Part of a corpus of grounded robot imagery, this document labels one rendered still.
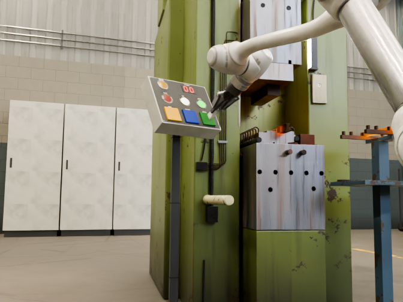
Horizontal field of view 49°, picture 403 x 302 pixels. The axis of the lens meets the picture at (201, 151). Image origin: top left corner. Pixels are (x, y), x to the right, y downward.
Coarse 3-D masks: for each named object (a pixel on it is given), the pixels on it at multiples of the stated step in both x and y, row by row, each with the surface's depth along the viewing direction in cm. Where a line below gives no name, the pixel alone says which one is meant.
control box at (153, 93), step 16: (160, 80) 213; (144, 96) 212; (160, 96) 207; (176, 96) 213; (192, 96) 220; (208, 96) 228; (160, 112) 200; (208, 112) 220; (160, 128) 201; (176, 128) 204; (192, 128) 208; (208, 128) 213
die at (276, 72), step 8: (272, 64) 243; (280, 64) 244; (288, 64) 245; (272, 72) 242; (280, 72) 243; (288, 72) 244; (256, 80) 244; (264, 80) 244; (272, 80) 243; (280, 80) 243; (288, 80) 244; (248, 88) 261; (256, 88) 261; (280, 88) 260
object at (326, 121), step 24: (312, 0) 267; (336, 48) 267; (312, 72) 263; (336, 72) 266; (288, 96) 288; (336, 96) 264; (288, 120) 287; (312, 120) 259; (336, 120) 263; (336, 144) 261; (336, 168) 260; (336, 192) 258; (336, 216) 257; (336, 240) 255; (336, 264) 254; (336, 288) 252
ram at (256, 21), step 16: (256, 0) 244; (272, 0) 246; (288, 0) 248; (240, 16) 260; (256, 16) 243; (272, 16) 245; (288, 16) 247; (240, 32) 259; (256, 32) 243; (272, 48) 244; (288, 48) 246
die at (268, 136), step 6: (258, 132) 237; (264, 132) 238; (270, 132) 239; (276, 132) 239; (288, 132) 241; (246, 138) 258; (264, 138) 237; (270, 138) 238; (276, 138) 239; (282, 138) 240; (288, 138) 240
